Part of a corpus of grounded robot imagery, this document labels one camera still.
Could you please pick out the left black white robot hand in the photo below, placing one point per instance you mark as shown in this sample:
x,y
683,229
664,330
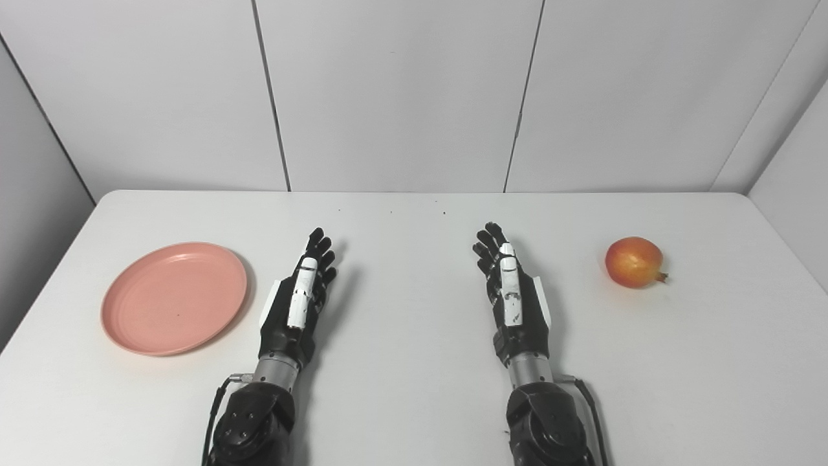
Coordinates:
x,y
288,336

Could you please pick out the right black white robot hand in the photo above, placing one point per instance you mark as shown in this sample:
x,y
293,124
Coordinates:
x,y
525,336

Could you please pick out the pink round plate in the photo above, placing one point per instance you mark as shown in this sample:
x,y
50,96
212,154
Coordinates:
x,y
174,299

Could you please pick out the red yellow pomegranate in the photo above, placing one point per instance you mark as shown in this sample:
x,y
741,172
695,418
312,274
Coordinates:
x,y
634,262

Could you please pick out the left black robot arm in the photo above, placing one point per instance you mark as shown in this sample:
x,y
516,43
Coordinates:
x,y
255,421

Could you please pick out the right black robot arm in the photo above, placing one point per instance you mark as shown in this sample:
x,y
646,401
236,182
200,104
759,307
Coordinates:
x,y
546,421

